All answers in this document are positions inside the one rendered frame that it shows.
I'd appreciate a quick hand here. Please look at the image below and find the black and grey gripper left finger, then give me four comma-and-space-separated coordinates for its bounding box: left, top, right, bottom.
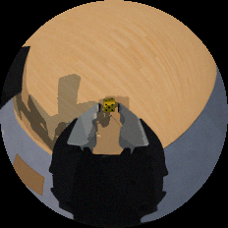
49, 103, 101, 174

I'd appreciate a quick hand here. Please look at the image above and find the yellow die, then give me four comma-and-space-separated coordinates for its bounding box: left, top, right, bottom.
103, 98, 115, 112

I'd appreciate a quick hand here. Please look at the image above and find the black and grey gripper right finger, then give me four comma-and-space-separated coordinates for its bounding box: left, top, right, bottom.
118, 103, 168, 177

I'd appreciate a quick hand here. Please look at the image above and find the tan square mat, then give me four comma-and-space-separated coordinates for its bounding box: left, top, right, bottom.
93, 115, 123, 154

